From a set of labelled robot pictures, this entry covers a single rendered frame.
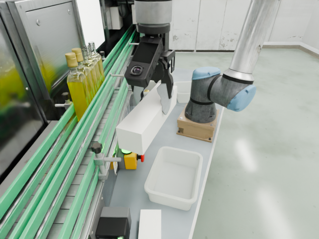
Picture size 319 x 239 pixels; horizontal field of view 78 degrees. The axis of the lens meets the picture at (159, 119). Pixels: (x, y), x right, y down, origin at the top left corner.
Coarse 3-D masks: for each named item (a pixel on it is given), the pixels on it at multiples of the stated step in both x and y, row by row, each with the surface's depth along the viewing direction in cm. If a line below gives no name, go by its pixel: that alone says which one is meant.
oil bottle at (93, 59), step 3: (93, 57) 88; (90, 60) 86; (93, 60) 87; (96, 60) 90; (93, 63) 87; (96, 63) 89; (96, 66) 89; (96, 69) 89; (96, 72) 89; (99, 72) 93; (99, 75) 93; (99, 78) 93; (99, 81) 93; (99, 84) 93; (99, 87) 94
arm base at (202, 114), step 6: (192, 102) 90; (198, 102) 87; (204, 102) 86; (210, 102) 87; (186, 108) 94; (192, 108) 91; (198, 108) 88; (204, 108) 88; (210, 108) 89; (186, 114) 94; (192, 114) 91; (198, 114) 89; (204, 114) 89; (210, 114) 91; (192, 120) 91; (198, 120) 90; (204, 120) 90; (210, 120) 91
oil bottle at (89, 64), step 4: (84, 64) 81; (88, 64) 82; (92, 64) 84; (92, 68) 83; (92, 72) 83; (92, 76) 84; (96, 76) 88; (92, 80) 85; (96, 80) 89; (96, 84) 89; (96, 88) 89; (96, 92) 89
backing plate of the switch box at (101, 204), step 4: (100, 200) 55; (100, 204) 55; (104, 204) 60; (100, 208) 56; (96, 212) 52; (100, 212) 56; (96, 216) 52; (96, 220) 52; (92, 224) 50; (96, 224) 52; (92, 228) 49; (96, 228) 52; (92, 232) 49; (92, 236) 49
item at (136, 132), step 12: (156, 96) 53; (144, 108) 48; (156, 108) 48; (132, 120) 44; (144, 120) 44; (156, 120) 47; (120, 132) 43; (132, 132) 41; (144, 132) 42; (156, 132) 49; (120, 144) 45; (132, 144) 43; (144, 144) 43
